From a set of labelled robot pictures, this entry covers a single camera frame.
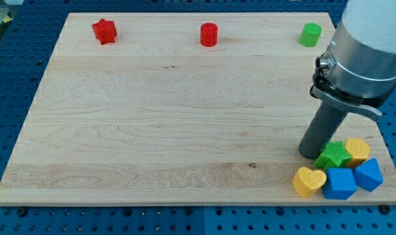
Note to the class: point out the red cylinder block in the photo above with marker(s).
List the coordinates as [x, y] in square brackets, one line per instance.
[209, 34]

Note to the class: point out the red star block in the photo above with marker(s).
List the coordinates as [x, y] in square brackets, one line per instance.
[105, 31]

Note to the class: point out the light wooden board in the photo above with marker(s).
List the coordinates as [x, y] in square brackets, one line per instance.
[157, 119]

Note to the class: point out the blue triangle block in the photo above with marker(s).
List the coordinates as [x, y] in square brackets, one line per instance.
[368, 175]

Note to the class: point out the yellow heart block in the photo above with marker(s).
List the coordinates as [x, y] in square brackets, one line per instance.
[308, 182]

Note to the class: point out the green cylinder block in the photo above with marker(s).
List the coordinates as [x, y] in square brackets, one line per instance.
[310, 34]

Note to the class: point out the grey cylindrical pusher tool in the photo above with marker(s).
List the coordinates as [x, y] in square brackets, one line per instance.
[321, 129]

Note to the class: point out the green star block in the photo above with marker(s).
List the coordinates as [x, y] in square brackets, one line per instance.
[334, 155]

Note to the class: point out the blue cube block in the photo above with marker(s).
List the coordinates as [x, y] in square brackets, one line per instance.
[340, 184]

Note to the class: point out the yellow hexagon block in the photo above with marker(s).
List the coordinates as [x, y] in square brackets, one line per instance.
[359, 151]

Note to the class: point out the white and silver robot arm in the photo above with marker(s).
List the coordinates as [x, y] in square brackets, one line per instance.
[357, 72]

